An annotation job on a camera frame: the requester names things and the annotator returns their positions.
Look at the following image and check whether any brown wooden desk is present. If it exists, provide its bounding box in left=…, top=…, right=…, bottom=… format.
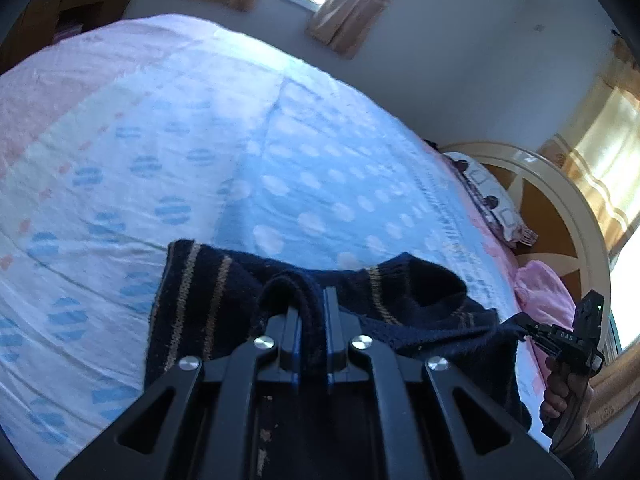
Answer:
left=0, top=0, right=132, bottom=68

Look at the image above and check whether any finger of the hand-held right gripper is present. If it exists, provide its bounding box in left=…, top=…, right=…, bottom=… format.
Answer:
left=514, top=312, right=552, bottom=348

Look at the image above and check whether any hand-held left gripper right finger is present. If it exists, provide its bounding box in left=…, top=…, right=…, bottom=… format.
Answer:
left=322, top=286, right=576, bottom=480

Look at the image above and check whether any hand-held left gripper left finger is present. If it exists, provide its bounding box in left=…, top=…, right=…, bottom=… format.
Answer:
left=54, top=305, right=304, bottom=480

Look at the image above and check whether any large side window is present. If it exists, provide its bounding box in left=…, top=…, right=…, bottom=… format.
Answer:
left=607, top=247, right=640, bottom=358

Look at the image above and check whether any navy patterned knit sweater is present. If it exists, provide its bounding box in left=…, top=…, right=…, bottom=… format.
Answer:
left=144, top=238, right=534, bottom=480

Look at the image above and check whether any person's right hand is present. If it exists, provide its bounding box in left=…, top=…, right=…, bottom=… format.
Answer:
left=541, top=355, right=594, bottom=423

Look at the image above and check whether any white patterned pillow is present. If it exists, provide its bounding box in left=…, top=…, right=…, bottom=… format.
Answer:
left=442, top=151, right=539, bottom=249

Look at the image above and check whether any bed with pastel dotted sheet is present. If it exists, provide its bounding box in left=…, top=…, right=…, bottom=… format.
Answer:
left=0, top=12, right=576, bottom=466

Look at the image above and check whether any stack of books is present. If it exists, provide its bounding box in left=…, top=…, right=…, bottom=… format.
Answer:
left=52, top=15, right=86, bottom=43

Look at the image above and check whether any cream and orange headboard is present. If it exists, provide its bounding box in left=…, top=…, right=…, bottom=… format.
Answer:
left=439, top=141, right=617, bottom=433

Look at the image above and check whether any person's right forearm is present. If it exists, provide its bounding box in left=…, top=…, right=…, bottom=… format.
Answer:
left=549, top=392, right=601, bottom=471

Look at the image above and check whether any pink quilt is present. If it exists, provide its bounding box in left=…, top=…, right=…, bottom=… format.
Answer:
left=514, top=259, right=577, bottom=333

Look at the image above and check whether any large yellow orange curtain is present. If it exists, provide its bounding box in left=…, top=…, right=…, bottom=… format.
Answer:
left=536, top=35, right=640, bottom=433

